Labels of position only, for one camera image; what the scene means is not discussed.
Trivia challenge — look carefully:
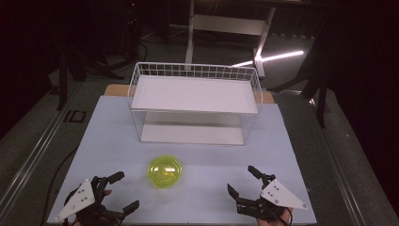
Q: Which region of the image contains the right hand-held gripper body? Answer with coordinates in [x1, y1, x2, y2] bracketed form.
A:
[236, 173, 309, 220]

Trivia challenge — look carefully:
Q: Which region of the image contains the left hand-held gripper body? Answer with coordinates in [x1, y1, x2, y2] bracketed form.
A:
[55, 176, 126, 226]

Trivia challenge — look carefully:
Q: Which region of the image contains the yellow-green bowl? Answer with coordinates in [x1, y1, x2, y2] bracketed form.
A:
[146, 154, 184, 189]

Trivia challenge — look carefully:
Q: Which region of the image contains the white wire shelf rack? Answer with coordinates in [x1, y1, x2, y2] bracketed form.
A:
[127, 61, 263, 147]

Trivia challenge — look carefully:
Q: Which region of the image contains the person's right hand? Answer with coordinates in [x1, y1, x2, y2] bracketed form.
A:
[257, 207, 295, 226]

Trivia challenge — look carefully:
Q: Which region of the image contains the pale blue table mat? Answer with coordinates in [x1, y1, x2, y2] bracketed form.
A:
[46, 95, 318, 226]

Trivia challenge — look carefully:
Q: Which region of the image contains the black metal stand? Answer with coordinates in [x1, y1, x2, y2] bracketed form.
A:
[268, 27, 333, 128]
[56, 46, 125, 111]

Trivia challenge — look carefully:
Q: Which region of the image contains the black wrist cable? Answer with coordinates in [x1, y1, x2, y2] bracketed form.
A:
[281, 206, 295, 226]

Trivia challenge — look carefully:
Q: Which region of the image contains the black floor cable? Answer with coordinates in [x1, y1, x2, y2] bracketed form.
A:
[40, 145, 79, 226]

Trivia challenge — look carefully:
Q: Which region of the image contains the metal floor rail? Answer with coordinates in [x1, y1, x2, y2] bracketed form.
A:
[309, 97, 375, 226]
[0, 83, 83, 215]

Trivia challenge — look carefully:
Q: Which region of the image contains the white desk frame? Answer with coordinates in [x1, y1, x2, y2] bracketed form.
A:
[184, 0, 277, 78]

